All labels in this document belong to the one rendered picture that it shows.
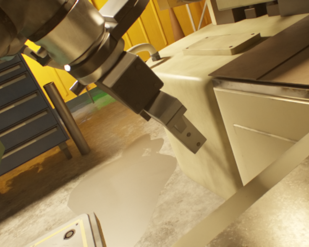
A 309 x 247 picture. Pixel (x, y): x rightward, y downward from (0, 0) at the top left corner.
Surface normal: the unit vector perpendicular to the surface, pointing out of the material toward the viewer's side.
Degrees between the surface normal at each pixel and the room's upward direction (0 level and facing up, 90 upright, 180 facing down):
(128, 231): 0
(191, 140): 97
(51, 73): 90
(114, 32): 97
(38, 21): 108
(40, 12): 103
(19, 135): 90
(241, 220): 0
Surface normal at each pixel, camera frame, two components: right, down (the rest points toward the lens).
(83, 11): 0.73, -0.06
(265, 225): -0.35, -0.85
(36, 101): 0.45, 0.22
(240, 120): -0.80, 0.49
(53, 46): -0.14, 0.79
